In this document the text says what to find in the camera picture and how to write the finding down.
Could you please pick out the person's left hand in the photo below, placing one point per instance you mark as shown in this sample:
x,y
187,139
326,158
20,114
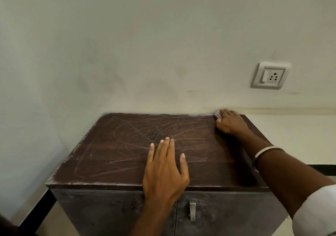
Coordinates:
x,y
164,178

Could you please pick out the person's right hand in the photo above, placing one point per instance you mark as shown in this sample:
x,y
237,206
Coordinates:
x,y
232,124

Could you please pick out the person's left thumb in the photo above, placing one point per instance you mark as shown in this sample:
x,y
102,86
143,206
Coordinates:
x,y
184,166

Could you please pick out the person's left middle finger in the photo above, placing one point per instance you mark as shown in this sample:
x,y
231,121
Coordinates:
x,y
165,150

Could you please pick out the person's right fingers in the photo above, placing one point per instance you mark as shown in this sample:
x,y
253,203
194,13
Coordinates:
x,y
227,114

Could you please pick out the person's left little finger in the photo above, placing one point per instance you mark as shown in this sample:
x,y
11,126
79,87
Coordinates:
x,y
150,154

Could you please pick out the pink cleaning cloth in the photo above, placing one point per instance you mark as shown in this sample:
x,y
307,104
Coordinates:
x,y
217,114

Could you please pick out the person's left forearm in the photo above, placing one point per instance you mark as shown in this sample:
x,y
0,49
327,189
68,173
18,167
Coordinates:
x,y
154,220

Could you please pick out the person's right forearm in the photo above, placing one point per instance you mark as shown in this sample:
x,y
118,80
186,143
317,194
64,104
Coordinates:
x,y
286,170

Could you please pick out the dark brown wooden cabinet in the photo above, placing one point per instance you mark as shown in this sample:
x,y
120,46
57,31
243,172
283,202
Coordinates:
x,y
110,149

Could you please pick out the white bangle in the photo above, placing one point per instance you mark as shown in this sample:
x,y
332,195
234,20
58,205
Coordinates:
x,y
262,152

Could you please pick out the white sleeve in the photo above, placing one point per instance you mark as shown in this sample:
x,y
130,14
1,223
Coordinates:
x,y
317,212

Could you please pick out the white wall socket switch plate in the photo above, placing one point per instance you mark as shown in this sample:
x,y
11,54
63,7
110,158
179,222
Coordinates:
x,y
270,75

